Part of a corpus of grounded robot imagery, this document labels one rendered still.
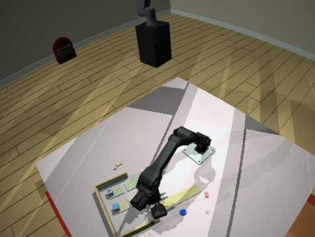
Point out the pale yellow strip with teal polka dots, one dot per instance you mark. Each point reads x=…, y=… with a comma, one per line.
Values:
x=134, y=181

